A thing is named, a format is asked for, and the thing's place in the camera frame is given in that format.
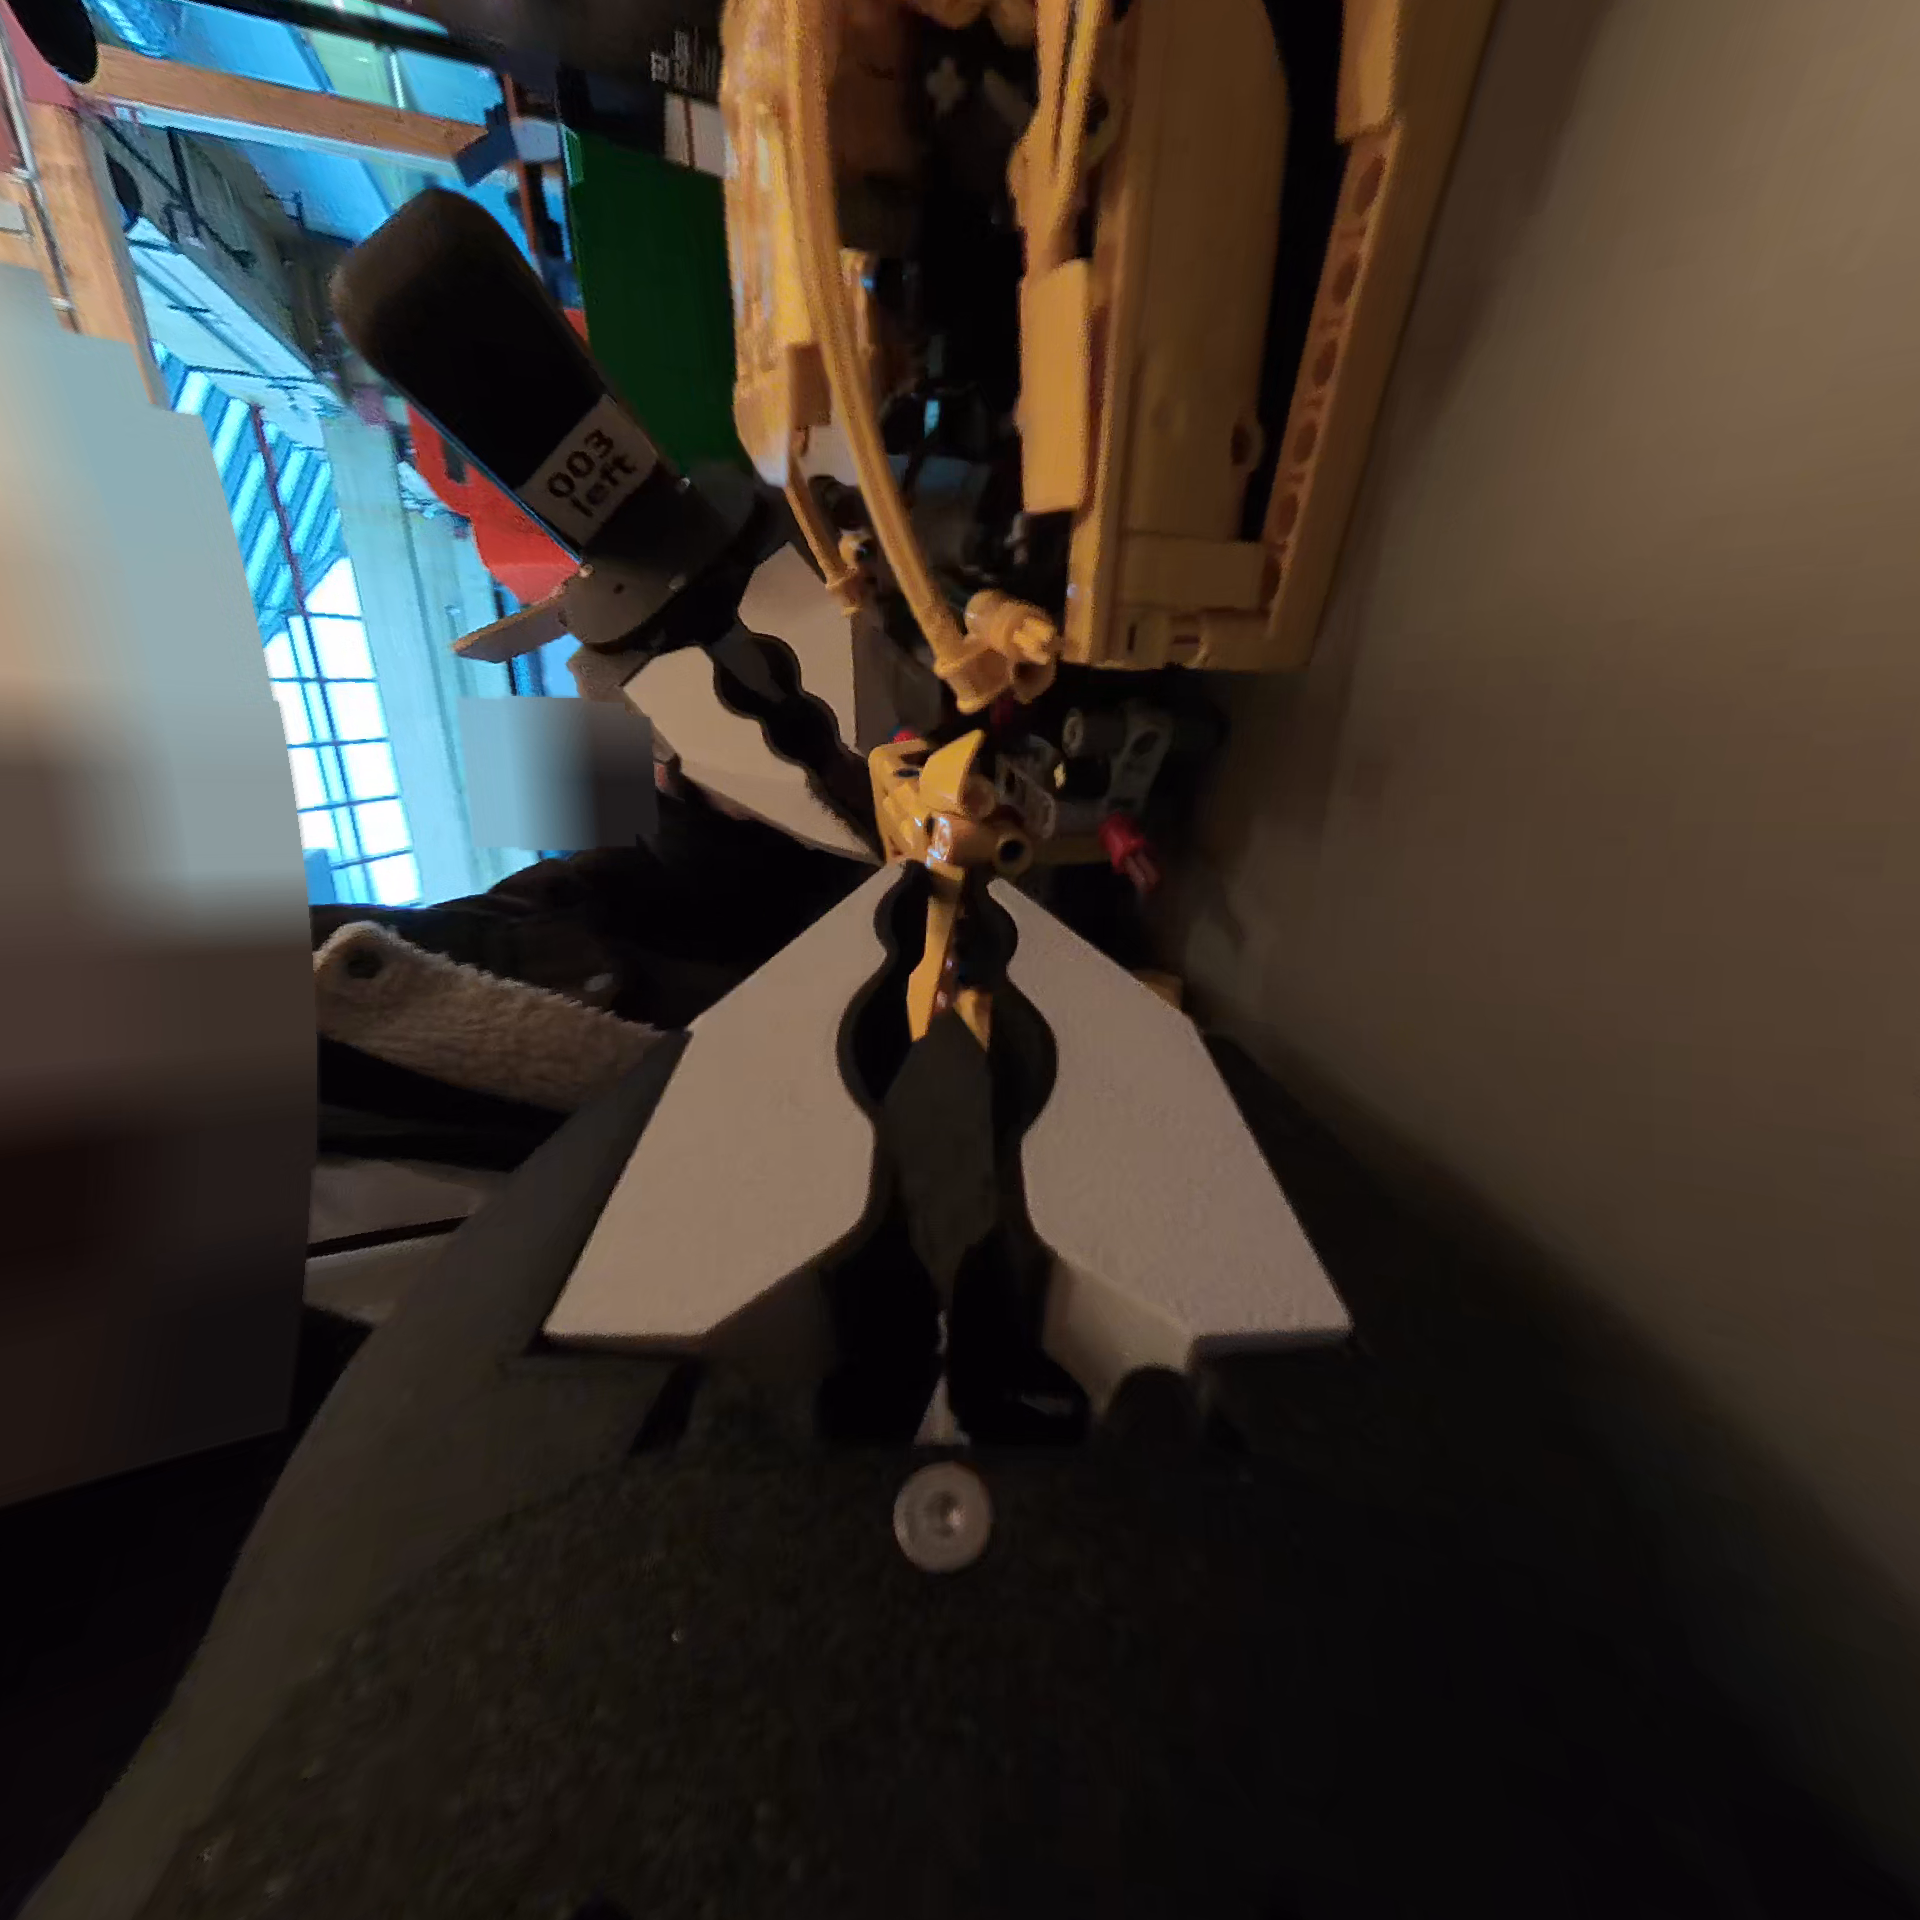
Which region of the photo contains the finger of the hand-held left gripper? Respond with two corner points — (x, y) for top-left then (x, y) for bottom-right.
(713, 539), (890, 816)
(619, 648), (886, 871)

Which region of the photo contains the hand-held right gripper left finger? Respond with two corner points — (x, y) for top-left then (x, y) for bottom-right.
(544, 862), (905, 1360)

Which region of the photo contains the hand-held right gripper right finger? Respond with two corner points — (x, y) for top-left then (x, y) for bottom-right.
(983, 877), (1353, 1413)

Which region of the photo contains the yellow brick panel piece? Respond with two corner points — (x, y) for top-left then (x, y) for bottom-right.
(866, 730), (1041, 1046)

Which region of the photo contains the yellow brick car model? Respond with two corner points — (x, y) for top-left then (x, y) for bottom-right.
(719, 0), (1505, 1010)

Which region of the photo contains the grey desk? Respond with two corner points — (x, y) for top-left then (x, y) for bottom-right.
(1171, 0), (1920, 1846)

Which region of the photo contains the red plastic bag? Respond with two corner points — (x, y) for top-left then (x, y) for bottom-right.
(402, 406), (590, 600)

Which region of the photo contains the green plastic bin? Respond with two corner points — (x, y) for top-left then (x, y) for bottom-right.
(564, 127), (755, 484)

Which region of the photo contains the glass skylight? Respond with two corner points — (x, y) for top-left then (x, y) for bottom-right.
(136, 118), (454, 904)

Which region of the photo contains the white shirt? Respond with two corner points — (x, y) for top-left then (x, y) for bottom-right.
(307, 1159), (506, 1327)

